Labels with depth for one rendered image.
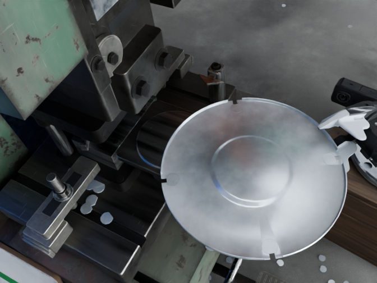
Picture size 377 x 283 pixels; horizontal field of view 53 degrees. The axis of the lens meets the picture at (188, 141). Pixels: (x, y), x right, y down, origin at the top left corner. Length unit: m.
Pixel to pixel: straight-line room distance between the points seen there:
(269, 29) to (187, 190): 1.59
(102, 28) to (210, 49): 1.52
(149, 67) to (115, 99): 0.07
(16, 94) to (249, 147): 0.39
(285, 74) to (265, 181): 1.30
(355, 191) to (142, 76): 0.76
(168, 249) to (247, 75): 1.27
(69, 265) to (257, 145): 0.41
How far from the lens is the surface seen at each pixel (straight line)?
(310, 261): 1.40
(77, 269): 0.77
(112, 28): 0.51
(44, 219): 0.68
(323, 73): 1.90
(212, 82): 0.73
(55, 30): 0.37
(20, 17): 0.34
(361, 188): 1.14
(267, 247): 0.56
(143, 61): 0.53
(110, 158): 0.67
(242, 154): 0.62
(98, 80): 0.45
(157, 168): 0.63
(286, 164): 0.62
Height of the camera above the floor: 1.31
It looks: 54 degrees down
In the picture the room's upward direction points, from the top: 10 degrees counter-clockwise
